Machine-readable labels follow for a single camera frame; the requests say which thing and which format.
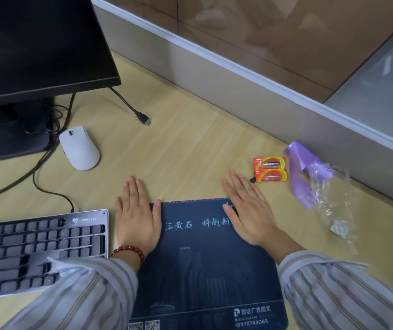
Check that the black computer monitor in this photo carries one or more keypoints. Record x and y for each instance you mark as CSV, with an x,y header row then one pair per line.
x,y
38,44

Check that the grey desk partition panel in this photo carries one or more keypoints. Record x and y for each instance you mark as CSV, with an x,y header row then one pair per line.
x,y
237,82

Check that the clear plastic bag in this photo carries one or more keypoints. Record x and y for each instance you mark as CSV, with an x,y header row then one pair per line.
x,y
334,199

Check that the person's right thumb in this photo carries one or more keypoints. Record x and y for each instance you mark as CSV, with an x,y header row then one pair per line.
x,y
230,210

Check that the person's right forearm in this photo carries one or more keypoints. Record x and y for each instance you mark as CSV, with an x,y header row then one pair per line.
x,y
334,292

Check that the person's right middle finger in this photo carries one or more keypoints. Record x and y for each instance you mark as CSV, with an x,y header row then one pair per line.
x,y
239,184

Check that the person's left forearm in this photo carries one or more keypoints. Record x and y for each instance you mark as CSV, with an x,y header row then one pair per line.
x,y
79,292

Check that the person's right little finger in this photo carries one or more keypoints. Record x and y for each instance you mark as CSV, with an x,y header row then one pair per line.
x,y
260,199

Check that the white computer mouse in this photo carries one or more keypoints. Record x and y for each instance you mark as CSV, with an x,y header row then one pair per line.
x,y
79,147

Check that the person's left little finger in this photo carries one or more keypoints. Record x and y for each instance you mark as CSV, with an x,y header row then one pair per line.
x,y
118,211

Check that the person's left middle finger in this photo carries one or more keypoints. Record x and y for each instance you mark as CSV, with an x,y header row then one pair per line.
x,y
135,192

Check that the red yellow battery pack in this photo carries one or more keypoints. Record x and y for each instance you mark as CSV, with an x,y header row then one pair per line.
x,y
272,175
270,163

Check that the person's left hand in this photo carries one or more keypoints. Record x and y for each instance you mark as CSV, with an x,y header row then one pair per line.
x,y
136,223

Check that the person's left thumb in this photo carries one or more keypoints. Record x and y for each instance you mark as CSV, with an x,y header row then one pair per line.
x,y
157,214

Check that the dark blue printed mouse pad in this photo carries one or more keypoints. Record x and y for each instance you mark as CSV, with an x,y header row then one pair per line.
x,y
210,271

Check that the purple plastic strip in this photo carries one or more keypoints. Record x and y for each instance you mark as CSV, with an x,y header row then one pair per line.
x,y
299,168

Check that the person's right hand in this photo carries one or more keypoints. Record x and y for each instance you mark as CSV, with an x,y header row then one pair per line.
x,y
253,216

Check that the small white item in bag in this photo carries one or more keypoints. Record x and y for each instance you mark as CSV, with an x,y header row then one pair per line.
x,y
340,228

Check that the black monitor stand base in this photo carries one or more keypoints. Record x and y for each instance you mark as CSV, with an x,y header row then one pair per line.
x,y
7,133

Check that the silver keyboard with dark keys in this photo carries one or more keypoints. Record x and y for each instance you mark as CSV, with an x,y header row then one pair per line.
x,y
38,237

